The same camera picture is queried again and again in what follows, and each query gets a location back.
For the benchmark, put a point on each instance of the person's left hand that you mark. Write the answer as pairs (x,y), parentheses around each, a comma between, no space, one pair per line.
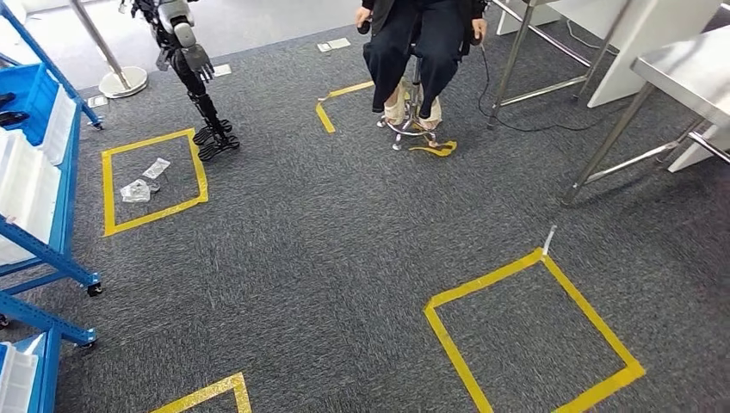
(479,31)

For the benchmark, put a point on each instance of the person's right hand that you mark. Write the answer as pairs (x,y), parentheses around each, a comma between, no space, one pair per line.
(363,20)

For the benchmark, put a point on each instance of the grey hand of standing robot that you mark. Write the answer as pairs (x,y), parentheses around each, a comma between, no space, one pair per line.
(199,62)

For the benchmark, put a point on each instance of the black plastic part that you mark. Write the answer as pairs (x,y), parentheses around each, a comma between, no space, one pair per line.
(7,100)
(11,118)

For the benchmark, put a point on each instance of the stainless steel workbench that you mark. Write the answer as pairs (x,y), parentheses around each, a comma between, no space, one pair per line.
(690,68)

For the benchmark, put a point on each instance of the white floor outlet plate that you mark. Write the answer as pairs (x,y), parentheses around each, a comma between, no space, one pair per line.
(222,70)
(97,101)
(333,45)

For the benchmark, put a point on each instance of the stainless steel side table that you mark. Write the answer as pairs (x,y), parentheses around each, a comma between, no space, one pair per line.
(512,62)

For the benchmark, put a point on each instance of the person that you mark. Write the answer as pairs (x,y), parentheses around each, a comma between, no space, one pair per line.
(399,51)

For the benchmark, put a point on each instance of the standing humanoid robot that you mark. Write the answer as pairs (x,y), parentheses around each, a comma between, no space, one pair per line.
(171,11)

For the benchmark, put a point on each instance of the small clear plastic bag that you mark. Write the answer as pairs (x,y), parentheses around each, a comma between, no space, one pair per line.
(157,168)

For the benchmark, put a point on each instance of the clear plastic wrap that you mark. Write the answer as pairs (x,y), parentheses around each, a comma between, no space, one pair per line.
(136,192)

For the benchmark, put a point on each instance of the yellow floor tape square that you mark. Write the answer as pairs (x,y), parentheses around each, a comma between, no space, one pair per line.
(630,373)
(236,385)
(108,194)

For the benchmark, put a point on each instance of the blue plastic crate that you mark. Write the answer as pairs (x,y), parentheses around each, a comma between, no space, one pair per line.
(31,85)

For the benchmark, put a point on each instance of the white tape strip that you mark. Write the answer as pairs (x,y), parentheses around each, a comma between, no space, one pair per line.
(548,240)

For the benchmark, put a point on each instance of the chrome stanchion post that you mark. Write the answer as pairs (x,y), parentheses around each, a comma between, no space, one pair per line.
(125,82)

